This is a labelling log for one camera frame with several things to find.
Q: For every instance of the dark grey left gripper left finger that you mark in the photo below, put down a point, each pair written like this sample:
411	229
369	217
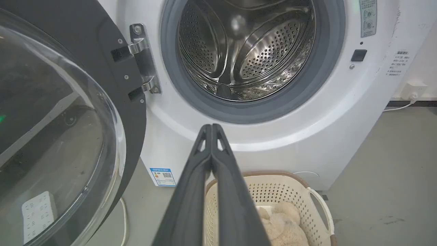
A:
186	205

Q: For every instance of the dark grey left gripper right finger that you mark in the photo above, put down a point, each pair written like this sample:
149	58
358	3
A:
235	208

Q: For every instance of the white front-load washing machine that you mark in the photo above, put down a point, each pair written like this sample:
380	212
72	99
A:
307	130

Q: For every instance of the black washing machine door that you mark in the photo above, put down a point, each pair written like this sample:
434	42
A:
61	119

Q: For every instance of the beige plush toy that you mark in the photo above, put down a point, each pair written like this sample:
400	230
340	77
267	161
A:
283	223

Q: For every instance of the cream perforated laundry basket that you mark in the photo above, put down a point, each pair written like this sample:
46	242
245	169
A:
300	201

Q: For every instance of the white power strip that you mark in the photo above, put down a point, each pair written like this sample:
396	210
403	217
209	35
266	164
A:
38	216

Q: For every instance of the chrome door hinge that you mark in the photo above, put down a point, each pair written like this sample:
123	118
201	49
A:
145	58

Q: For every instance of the white wall socket plug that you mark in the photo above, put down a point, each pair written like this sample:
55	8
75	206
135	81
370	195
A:
411	91

